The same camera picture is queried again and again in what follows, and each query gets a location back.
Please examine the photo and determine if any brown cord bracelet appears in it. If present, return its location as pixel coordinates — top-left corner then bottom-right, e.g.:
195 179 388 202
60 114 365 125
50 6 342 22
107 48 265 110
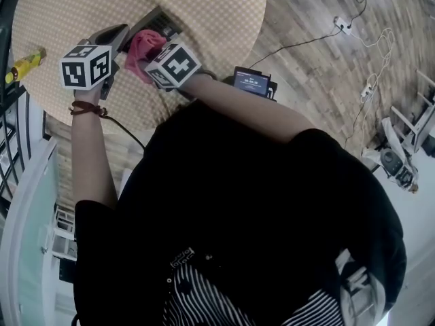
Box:
69 100 110 120

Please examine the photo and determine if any black white striped garment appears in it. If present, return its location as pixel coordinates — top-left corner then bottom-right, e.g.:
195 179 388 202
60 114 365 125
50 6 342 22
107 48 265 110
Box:
162 263 346 326

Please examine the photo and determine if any thin dark cord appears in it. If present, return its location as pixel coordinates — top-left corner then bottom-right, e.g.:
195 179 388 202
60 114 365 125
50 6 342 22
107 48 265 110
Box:
103 113 148 149

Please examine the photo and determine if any round beige table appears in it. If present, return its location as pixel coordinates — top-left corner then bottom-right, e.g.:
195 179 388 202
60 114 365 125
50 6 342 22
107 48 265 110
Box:
12 0 269 136

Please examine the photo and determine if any person's black shirt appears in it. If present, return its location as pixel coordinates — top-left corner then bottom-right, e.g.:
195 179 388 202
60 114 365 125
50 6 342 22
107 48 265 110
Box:
73 98 408 326

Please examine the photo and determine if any white power strip with cables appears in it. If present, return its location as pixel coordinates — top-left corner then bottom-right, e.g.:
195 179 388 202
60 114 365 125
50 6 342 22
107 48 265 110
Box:
349 27 397 96

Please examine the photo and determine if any white desk frame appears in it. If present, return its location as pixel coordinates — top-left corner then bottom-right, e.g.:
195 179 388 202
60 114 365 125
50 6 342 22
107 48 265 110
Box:
389 68 435 154

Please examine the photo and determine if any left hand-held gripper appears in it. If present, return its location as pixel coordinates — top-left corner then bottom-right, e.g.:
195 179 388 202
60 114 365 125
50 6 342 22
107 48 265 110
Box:
59 23 132 102

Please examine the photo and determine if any person's right forearm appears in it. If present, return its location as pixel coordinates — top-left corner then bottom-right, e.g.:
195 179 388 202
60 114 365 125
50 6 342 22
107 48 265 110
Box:
185 75 319 144

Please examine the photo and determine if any person's left forearm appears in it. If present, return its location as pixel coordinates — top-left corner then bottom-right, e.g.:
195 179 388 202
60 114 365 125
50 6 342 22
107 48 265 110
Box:
69 89 120 211

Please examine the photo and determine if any black display screen with stand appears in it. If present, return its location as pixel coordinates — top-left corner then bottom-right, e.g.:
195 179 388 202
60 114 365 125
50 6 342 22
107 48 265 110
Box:
232 65 278 103

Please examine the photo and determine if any white plastic bag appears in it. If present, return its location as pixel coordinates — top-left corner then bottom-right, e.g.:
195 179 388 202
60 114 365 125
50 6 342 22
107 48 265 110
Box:
361 116 414 183

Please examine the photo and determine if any white printed garment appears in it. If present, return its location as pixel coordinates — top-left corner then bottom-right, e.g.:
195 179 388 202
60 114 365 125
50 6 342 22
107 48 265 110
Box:
334 248 389 326

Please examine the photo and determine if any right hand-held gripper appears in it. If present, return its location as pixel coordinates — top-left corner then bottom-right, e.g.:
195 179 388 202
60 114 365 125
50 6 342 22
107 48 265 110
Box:
144 41 203 92

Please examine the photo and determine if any small white plug socket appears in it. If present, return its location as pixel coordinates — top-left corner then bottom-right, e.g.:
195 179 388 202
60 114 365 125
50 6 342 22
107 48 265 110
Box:
360 83 375 103

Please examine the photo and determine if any black power cable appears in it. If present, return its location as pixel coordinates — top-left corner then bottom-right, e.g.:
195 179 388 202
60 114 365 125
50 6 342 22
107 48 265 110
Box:
249 29 344 71

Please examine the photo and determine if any yellow bottle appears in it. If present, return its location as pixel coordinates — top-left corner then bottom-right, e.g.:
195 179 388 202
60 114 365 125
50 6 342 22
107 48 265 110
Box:
5 47 48 85

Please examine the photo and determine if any black railing with wooden handrail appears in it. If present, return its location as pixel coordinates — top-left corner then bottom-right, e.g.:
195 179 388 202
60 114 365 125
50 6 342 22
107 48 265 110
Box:
0 90 33 204

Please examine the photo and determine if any pink cloth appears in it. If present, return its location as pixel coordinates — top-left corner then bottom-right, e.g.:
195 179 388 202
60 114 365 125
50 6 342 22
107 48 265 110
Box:
124 29 169 85

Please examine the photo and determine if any white shelf unit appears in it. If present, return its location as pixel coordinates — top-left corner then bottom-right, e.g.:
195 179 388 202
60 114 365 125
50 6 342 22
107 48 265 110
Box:
40 205 77 285

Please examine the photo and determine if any black looped cable with adapter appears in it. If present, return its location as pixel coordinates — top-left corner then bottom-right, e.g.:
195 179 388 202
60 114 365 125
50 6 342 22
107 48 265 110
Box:
349 0 368 27

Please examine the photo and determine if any frosted glass panel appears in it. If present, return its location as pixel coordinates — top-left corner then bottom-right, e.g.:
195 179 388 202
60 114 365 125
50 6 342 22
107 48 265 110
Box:
0 137 59 326

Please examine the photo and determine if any grey round device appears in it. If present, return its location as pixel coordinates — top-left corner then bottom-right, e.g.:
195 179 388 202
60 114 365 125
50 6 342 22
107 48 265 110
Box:
379 147 420 194

